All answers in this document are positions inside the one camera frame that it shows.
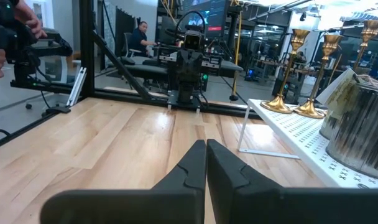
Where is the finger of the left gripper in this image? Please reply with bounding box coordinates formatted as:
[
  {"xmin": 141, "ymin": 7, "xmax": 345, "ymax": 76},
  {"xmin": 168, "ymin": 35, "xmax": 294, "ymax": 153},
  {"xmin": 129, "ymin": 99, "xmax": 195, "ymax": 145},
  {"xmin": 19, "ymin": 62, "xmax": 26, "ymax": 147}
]
[
  {"xmin": 177, "ymin": 57, "xmax": 191, "ymax": 83},
  {"xmin": 190, "ymin": 57, "xmax": 203, "ymax": 83}
]

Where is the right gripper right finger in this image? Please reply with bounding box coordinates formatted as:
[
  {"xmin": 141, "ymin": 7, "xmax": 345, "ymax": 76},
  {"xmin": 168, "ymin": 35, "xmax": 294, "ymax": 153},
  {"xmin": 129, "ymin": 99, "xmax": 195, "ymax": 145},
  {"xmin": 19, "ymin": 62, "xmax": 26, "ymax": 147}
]
[{"xmin": 206, "ymin": 139, "xmax": 378, "ymax": 224}]

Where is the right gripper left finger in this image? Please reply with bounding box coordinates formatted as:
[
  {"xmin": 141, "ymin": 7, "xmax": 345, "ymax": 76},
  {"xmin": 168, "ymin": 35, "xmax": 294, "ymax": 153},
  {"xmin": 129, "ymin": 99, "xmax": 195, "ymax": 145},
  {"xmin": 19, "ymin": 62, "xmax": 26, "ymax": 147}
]
[{"xmin": 39, "ymin": 139, "xmax": 207, "ymax": 224}]

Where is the short brass candlestick holder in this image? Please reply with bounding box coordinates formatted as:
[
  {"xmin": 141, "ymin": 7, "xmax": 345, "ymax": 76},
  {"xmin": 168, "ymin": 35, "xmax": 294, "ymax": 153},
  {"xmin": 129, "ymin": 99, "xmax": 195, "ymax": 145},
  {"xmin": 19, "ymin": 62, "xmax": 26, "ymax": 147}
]
[
  {"xmin": 260, "ymin": 28, "xmax": 311, "ymax": 114},
  {"xmin": 293, "ymin": 34, "xmax": 344, "ymax": 119}
]

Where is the silver scented candle tin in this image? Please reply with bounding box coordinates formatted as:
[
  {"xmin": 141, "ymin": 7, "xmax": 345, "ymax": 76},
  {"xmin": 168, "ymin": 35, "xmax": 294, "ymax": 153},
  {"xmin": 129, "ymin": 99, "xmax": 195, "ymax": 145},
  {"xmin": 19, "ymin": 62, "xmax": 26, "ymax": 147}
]
[
  {"xmin": 318, "ymin": 108, "xmax": 341, "ymax": 140},
  {"xmin": 315, "ymin": 68, "xmax": 378, "ymax": 182}
]

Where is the tall brass candlestick holder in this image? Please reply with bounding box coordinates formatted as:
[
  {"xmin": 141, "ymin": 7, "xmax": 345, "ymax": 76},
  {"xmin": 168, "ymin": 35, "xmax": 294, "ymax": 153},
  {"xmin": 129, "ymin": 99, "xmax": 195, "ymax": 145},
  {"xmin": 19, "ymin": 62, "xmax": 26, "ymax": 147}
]
[{"xmin": 352, "ymin": 19, "xmax": 378, "ymax": 72}]

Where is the black electronics box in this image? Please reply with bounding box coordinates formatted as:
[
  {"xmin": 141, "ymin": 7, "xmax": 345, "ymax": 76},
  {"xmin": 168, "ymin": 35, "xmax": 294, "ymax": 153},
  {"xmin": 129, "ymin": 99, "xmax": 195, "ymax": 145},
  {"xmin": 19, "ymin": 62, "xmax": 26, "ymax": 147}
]
[{"xmin": 200, "ymin": 72, "xmax": 210, "ymax": 93}]

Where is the person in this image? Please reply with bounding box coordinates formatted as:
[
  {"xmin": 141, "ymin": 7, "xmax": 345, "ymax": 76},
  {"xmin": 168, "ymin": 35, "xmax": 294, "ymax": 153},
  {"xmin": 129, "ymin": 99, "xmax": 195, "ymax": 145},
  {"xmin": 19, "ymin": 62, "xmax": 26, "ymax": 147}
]
[{"xmin": 128, "ymin": 21, "xmax": 159, "ymax": 58}]

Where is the black office chair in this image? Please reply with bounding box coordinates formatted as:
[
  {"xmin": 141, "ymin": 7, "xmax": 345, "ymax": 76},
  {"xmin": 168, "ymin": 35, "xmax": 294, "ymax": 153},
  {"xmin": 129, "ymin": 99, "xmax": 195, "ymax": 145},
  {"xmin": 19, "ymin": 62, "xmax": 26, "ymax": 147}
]
[{"xmin": 122, "ymin": 32, "xmax": 143, "ymax": 66}]

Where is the black curtain panel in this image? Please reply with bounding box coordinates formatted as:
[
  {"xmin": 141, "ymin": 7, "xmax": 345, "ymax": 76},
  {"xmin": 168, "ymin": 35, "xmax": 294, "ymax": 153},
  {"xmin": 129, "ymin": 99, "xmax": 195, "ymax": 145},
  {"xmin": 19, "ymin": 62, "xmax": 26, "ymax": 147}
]
[{"xmin": 114, "ymin": 6, "xmax": 139, "ymax": 57}]

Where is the white perforated metal shelf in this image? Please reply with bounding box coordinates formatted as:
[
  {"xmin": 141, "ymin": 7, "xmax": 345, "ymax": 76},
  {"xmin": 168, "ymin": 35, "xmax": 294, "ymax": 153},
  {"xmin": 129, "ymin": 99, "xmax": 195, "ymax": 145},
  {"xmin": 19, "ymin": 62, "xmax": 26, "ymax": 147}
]
[{"xmin": 237, "ymin": 98, "xmax": 378, "ymax": 189}]

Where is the silver metal bar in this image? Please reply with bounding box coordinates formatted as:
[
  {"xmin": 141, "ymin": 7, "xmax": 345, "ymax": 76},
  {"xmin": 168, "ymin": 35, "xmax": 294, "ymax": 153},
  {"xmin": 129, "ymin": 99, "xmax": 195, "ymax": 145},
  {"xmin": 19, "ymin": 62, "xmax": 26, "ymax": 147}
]
[{"xmin": 66, "ymin": 67, "xmax": 88, "ymax": 107}]

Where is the yellow hanging cable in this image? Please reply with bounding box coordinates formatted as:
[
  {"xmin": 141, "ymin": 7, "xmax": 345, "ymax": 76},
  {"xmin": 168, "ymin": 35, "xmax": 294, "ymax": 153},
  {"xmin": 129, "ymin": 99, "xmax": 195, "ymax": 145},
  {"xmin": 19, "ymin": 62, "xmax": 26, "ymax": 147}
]
[{"xmin": 228, "ymin": 0, "xmax": 243, "ymax": 102}]

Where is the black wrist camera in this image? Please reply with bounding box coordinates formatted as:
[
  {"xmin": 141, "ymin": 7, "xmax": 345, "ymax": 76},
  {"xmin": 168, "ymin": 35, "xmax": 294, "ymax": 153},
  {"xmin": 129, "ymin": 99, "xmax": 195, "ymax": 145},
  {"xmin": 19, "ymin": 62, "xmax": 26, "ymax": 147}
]
[{"xmin": 184, "ymin": 29, "xmax": 205, "ymax": 50}]

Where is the large wall display screen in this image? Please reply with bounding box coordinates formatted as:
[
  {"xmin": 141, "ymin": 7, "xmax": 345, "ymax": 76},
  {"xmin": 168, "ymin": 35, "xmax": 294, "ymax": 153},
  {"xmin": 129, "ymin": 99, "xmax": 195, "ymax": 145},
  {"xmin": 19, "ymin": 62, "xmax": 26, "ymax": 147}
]
[{"xmin": 182, "ymin": 0, "xmax": 229, "ymax": 39}]

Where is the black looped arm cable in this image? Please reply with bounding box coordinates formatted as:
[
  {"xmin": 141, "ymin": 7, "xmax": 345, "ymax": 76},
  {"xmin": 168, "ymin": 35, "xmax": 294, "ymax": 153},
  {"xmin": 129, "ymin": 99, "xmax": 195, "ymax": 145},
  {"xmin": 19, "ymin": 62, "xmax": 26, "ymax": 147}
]
[{"xmin": 175, "ymin": 11, "xmax": 207, "ymax": 35}]

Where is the black aluminium table frame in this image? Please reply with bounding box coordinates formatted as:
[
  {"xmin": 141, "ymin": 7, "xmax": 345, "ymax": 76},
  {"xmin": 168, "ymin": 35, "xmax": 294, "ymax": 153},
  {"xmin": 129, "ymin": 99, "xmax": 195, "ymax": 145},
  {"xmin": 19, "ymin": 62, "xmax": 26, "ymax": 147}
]
[{"xmin": 0, "ymin": 0, "xmax": 261, "ymax": 152}]

